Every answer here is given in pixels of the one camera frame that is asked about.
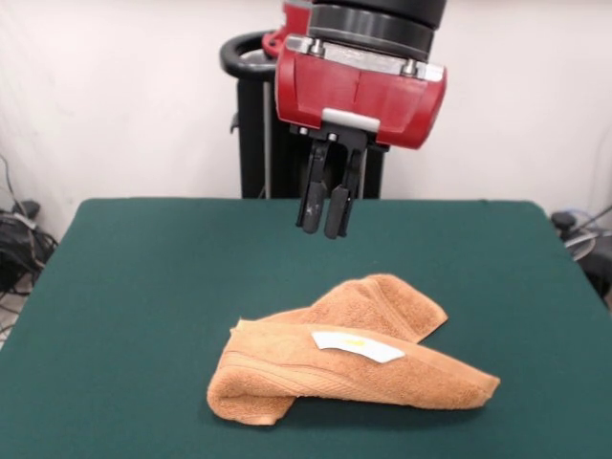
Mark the dark green table cloth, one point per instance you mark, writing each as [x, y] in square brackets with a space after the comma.
[119, 334]

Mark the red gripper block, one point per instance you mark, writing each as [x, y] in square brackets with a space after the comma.
[358, 105]

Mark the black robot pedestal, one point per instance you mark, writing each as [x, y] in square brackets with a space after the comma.
[268, 158]

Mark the orange terry towel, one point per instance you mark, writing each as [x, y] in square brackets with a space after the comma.
[334, 373]

